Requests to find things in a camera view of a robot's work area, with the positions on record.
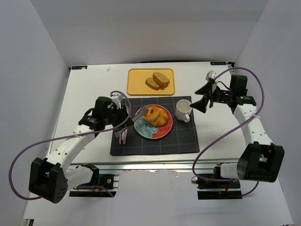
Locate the ring-shaped bagel bread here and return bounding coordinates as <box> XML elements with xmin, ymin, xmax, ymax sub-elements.
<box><xmin>144</xmin><ymin>105</ymin><xmax>160</xmax><ymax>122</ymax></box>

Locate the orange striped round bread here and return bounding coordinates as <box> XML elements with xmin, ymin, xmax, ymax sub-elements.
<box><xmin>150</xmin><ymin>108</ymin><xmax>168</xmax><ymax>127</ymax></box>

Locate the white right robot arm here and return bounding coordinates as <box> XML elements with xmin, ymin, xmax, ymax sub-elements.
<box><xmin>190</xmin><ymin>71</ymin><xmax>285</xmax><ymax>183</ymax></box>

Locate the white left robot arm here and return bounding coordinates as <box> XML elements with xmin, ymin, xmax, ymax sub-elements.
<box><xmin>29</xmin><ymin>92</ymin><xmax>131</xmax><ymax>203</ymax></box>

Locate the rear bread slice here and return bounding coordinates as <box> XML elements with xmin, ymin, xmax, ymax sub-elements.
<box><xmin>152</xmin><ymin>72</ymin><xmax>170</xmax><ymax>87</ymax></box>

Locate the white mug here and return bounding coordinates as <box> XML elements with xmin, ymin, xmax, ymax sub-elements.
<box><xmin>175</xmin><ymin>99</ymin><xmax>192</xmax><ymax>123</ymax></box>

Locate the red and teal plate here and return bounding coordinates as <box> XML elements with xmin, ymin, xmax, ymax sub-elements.
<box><xmin>134</xmin><ymin>105</ymin><xmax>173</xmax><ymax>139</ymax></box>

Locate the yellow tray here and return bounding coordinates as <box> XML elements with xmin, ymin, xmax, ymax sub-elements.
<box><xmin>127</xmin><ymin>68</ymin><xmax>175</xmax><ymax>96</ymax></box>

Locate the dark checked placemat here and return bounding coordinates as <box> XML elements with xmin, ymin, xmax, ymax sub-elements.
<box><xmin>110</xmin><ymin>96</ymin><xmax>200</xmax><ymax>156</ymax></box>

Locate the pink-handled knife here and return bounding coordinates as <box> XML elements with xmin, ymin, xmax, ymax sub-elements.
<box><xmin>124</xmin><ymin>129</ymin><xmax>127</xmax><ymax>144</ymax></box>

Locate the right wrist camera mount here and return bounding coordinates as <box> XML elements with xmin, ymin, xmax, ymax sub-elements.
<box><xmin>206</xmin><ymin>70</ymin><xmax>218</xmax><ymax>93</ymax></box>

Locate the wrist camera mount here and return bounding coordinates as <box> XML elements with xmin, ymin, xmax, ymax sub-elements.
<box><xmin>110</xmin><ymin>92</ymin><xmax>124</xmax><ymax>109</ymax></box>
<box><xmin>206</xmin><ymin>70</ymin><xmax>218</xmax><ymax>93</ymax></box>

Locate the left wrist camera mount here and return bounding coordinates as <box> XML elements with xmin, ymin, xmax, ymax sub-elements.
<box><xmin>110</xmin><ymin>92</ymin><xmax>124</xmax><ymax>109</ymax></box>

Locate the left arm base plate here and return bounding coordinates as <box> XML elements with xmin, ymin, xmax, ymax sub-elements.
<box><xmin>69</xmin><ymin>174</ymin><xmax>119</xmax><ymax>198</ymax></box>

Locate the aluminium frame rail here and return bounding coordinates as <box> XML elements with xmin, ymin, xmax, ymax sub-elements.
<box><xmin>70</xmin><ymin>161</ymin><xmax>238</xmax><ymax>175</ymax></box>

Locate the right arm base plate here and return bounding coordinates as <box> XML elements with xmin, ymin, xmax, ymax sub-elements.
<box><xmin>195</xmin><ymin>178</ymin><xmax>242</xmax><ymax>200</ymax></box>

